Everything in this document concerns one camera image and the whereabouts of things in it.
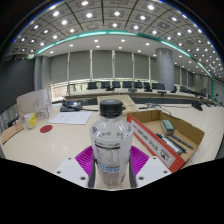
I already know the black marker pen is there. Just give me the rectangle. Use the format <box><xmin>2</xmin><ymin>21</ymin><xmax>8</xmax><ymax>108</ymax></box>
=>
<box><xmin>170</xmin><ymin>133</ymin><xmax>195</xmax><ymax>151</ymax></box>

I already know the white paper cup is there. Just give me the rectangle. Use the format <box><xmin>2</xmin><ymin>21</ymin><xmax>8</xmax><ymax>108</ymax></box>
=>
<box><xmin>23</xmin><ymin>112</ymin><xmax>38</xmax><ymax>130</ymax></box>

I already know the open red-edged cardboard box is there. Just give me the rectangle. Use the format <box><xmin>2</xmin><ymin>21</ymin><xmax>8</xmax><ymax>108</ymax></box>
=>
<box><xmin>126</xmin><ymin>109</ymin><xmax>206</xmax><ymax>174</ymax></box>

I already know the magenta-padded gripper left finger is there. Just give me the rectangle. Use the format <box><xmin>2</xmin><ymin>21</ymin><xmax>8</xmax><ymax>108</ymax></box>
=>
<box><xmin>54</xmin><ymin>145</ymin><xmax>98</xmax><ymax>189</ymax></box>

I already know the white-barrelled marker pen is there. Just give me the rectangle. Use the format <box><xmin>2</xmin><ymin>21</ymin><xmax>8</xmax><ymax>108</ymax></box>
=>
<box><xmin>155</xmin><ymin>132</ymin><xmax>185</xmax><ymax>156</ymax></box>

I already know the large white cardboard box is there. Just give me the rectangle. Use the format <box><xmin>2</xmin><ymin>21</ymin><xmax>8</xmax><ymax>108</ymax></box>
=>
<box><xmin>16</xmin><ymin>88</ymin><xmax>53</xmax><ymax>120</ymax></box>

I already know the green whiteboard eraser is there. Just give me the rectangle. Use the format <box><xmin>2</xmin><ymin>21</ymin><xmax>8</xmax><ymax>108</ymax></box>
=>
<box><xmin>160</xmin><ymin>119</ymin><xmax>176</xmax><ymax>136</ymax></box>

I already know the group of ceiling lights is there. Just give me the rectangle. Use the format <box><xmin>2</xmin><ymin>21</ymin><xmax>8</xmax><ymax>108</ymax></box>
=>
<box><xmin>6</xmin><ymin>0</ymin><xmax>224</xmax><ymax>79</ymax></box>

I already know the white paper sheet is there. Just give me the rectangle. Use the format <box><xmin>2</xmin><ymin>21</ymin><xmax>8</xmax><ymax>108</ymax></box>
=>
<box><xmin>47</xmin><ymin>110</ymin><xmax>94</xmax><ymax>126</ymax></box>

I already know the long curved conference desk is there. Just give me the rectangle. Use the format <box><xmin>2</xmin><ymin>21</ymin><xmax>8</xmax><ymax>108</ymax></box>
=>
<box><xmin>63</xmin><ymin>87</ymin><xmax>224</xmax><ymax>108</ymax></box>

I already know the row of black office chairs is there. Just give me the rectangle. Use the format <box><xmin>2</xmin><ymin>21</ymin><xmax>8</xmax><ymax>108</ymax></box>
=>
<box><xmin>66</xmin><ymin>80</ymin><xmax>188</xmax><ymax>94</ymax></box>

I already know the clear plastic water bottle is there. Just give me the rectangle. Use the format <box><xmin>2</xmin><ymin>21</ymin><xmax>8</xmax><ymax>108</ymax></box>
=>
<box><xmin>89</xmin><ymin>98</ymin><xmax>134</xmax><ymax>187</ymax></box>

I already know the flat round red coaster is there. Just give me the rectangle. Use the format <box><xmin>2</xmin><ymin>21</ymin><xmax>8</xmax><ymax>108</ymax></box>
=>
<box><xmin>39</xmin><ymin>124</ymin><xmax>54</xmax><ymax>134</ymax></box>

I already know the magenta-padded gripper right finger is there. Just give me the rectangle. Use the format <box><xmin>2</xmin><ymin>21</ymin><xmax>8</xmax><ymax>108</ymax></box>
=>
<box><xmin>128</xmin><ymin>145</ymin><xmax>173</xmax><ymax>189</ymax></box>

